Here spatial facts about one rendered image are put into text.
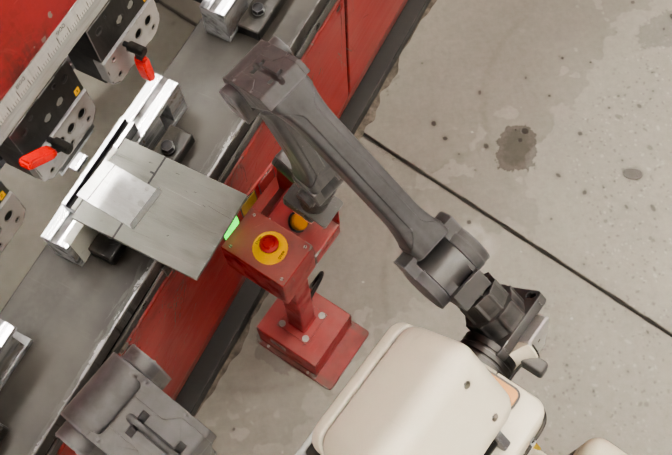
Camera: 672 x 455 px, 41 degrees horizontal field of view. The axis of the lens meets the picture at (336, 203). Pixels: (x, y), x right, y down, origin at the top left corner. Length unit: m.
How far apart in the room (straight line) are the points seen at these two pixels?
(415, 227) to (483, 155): 1.55
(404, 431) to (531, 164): 1.79
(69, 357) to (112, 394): 0.84
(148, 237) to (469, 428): 0.73
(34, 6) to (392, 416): 0.72
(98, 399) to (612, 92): 2.32
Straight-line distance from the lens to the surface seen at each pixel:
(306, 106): 1.16
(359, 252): 2.62
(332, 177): 1.52
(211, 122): 1.83
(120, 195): 1.65
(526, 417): 1.25
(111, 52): 1.50
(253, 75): 1.18
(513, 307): 1.30
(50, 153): 1.39
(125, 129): 1.72
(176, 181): 1.64
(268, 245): 1.77
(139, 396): 0.87
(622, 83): 2.99
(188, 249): 1.59
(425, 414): 1.09
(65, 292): 1.75
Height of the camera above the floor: 2.45
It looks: 66 degrees down
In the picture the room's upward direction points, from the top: 5 degrees counter-clockwise
